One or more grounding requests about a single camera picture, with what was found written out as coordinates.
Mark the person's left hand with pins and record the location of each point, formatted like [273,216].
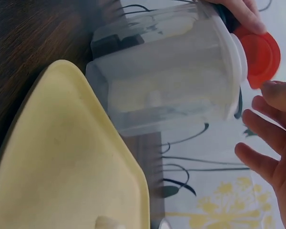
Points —
[248,12]

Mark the person's right hand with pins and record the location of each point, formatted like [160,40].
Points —
[284,143]

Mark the person's left fingers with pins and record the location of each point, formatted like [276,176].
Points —
[251,16]

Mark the red round cap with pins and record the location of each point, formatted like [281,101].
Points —
[262,57]

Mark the clear plastic container white lid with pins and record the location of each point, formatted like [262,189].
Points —
[176,71]

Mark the pale yellow plastic tray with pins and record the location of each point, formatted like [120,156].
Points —
[62,152]

